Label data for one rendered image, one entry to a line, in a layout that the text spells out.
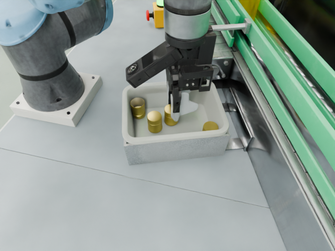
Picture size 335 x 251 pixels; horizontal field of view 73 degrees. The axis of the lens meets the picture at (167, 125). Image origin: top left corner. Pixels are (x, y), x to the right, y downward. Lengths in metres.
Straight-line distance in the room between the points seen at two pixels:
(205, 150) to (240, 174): 0.09
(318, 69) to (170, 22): 0.28
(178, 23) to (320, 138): 0.26
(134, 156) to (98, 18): 0.34
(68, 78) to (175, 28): 0.33
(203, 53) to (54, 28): 0.32
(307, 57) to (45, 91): 0.57
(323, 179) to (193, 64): 0.28
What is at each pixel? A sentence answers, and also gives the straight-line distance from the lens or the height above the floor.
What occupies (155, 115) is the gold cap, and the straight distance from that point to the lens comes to 0.52.
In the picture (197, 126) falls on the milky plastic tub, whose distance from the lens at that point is 0.56.
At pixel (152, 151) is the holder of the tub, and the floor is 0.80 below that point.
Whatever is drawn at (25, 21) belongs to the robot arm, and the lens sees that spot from 0.53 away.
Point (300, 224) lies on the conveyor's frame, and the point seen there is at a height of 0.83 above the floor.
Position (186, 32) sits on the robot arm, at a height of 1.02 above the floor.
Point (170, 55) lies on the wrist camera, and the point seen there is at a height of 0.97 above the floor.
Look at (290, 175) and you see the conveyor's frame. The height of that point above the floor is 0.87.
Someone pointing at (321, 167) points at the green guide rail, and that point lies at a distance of 0.40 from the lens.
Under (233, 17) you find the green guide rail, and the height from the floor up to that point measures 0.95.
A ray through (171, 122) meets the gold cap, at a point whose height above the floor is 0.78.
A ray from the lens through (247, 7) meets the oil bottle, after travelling 0.68.
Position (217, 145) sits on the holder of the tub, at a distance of 0.50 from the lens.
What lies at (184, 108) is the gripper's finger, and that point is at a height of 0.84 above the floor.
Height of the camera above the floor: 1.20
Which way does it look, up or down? 51 degrees down
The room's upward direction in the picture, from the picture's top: straight up
